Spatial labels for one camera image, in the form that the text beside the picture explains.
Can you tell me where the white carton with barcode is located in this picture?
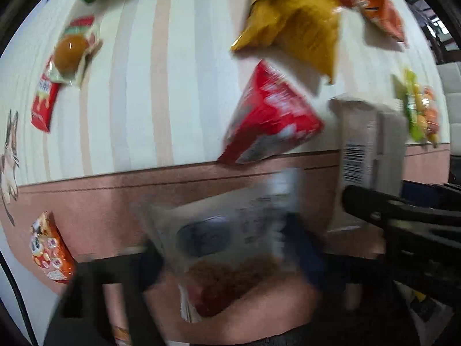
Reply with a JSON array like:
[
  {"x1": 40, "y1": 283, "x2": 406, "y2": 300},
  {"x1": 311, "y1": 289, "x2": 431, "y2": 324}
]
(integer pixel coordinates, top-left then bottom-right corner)
[{"x1": 329, "y1": 94, "x2": 406, "y2": 197}]

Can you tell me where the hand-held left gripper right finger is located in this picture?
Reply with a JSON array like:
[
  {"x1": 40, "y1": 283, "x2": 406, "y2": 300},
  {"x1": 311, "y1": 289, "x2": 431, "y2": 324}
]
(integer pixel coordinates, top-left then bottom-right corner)
[{"x1": 284, "y1": 216, "x2": 420, "y2": 346}]

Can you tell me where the orange printed snack packet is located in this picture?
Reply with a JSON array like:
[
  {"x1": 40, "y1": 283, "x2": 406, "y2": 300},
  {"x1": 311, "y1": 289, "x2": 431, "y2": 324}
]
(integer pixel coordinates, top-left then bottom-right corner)
[{"x1": 30, "y1": 211, "x2": 77, "y2": 285}]

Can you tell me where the black cable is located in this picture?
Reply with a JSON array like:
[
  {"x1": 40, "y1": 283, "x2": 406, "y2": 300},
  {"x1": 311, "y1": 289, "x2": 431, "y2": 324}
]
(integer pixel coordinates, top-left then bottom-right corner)
[{"x1": 0, "y1": 250, "x2": 38, "y2": 346}]

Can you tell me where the yellow chip bag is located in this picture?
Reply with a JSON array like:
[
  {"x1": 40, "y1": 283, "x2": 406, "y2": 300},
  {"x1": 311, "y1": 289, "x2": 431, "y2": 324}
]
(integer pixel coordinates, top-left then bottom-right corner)
[{"x1": 230, "y1": 0, "x2": 346, "y2": 85}]

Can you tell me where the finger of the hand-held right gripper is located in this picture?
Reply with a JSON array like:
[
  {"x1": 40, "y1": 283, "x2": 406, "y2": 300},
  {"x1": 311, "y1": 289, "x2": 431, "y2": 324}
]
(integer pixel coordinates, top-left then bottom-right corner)
[
  {"x1": 401, "y1": 180, "x2": 461, "y2": 210},
  {"x1": 341, "y1": 185, "x2": 461, "y2": 231}
]

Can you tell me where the small red snack packet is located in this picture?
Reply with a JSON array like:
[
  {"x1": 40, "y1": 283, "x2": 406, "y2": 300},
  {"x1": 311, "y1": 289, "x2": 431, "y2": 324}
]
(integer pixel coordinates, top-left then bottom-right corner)
[{"x1": 31, "y1": 61, "x2": 62, "y2": 133}]

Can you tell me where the orange chip bag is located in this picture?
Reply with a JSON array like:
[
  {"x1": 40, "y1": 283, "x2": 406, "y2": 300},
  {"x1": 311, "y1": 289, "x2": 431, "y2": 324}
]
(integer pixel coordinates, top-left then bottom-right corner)
[{"x1": 339, "y1": 0, "x2": 408, "y2": 46}]

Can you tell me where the green packet of colourful candies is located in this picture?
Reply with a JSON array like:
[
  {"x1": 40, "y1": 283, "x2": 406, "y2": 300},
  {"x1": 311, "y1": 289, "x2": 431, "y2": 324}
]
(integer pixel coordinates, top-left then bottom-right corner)
[{"x1": 392, "y1": 68, "x2": 441, "y2": 148}]

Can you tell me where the small orange packet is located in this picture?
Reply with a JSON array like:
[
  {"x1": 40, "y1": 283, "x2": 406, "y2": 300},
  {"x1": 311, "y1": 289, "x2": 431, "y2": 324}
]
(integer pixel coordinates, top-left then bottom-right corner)
[{"x1": 111, "y1": 326, "x2": 131, "y2": 346}]

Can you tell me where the burger gummy packet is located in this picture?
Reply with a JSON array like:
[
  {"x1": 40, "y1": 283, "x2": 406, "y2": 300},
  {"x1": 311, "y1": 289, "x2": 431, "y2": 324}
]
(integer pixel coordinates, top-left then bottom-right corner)
[{"x1": 53, "y1": 16, "x2": 103, "y2": 88}]

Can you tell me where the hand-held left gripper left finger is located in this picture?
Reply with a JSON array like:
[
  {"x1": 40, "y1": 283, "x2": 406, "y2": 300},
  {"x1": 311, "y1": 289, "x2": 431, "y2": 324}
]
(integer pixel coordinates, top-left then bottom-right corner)
[{"x1": 47, "y1": 247, "x2": 166, "y2": 346}]

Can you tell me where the white tufted sofa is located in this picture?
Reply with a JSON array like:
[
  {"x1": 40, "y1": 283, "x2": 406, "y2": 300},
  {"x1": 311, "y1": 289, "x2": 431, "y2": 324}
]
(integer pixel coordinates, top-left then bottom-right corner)
[{"x1": 437, "y1": 61, "x2": 461, "y2": 145}]

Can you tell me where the clear packet with brown snack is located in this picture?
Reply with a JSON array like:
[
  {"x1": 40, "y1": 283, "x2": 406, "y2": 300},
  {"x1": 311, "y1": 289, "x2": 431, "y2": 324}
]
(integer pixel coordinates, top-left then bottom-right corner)
[{"x1": 139, "y1": 168, "x2": 307, "y2": 323}]

